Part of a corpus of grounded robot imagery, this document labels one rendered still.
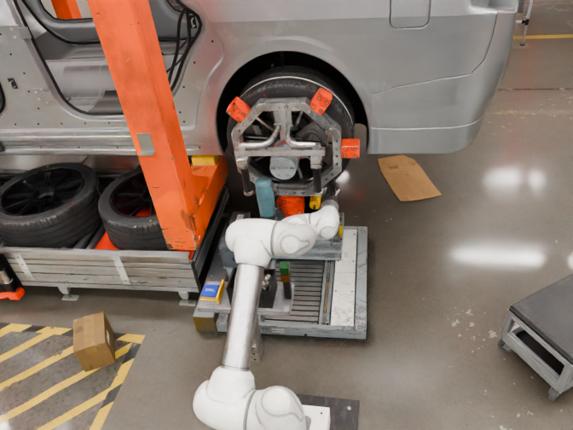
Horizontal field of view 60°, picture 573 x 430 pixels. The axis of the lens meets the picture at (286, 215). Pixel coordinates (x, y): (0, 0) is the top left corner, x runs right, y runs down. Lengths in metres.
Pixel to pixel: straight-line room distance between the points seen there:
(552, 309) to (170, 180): 1.80
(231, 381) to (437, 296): 1.49
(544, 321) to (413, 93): 1.18
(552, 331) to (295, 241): 1.24
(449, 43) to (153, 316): 2.10
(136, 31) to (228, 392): 1.32
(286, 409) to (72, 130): 1.98
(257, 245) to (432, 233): 1.73
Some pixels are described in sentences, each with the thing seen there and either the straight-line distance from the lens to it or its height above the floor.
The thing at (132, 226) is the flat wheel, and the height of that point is 0.50.
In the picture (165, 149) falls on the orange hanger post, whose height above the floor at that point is 1.10.
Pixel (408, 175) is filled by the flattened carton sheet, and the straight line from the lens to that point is 3.79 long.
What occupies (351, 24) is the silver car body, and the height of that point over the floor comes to 1.42.
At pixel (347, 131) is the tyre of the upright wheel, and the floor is 0.92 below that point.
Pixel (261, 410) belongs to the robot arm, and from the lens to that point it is 1.73.
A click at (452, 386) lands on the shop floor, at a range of 2.58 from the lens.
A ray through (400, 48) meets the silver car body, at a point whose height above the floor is 1.30.
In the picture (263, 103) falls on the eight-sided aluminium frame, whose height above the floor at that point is 1.12.
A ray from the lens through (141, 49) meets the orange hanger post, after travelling 2.00.
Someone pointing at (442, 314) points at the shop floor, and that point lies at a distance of 2.83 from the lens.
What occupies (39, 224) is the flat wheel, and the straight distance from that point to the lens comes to 3.14.
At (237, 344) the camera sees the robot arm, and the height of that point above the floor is 0.72.
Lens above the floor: 2.14
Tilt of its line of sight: 38 degrees down
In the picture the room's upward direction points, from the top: 7 degrees counter-clockwise
